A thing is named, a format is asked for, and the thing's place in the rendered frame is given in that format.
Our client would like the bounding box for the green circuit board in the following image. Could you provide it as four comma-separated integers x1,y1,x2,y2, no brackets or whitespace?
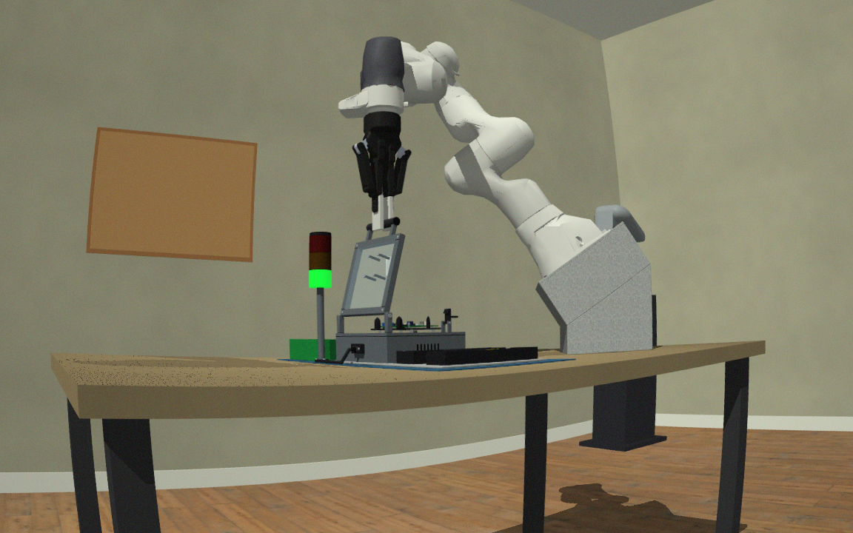
381,321,433,327

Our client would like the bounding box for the green bin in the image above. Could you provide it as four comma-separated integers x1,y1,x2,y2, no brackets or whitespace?
290,339,336,361

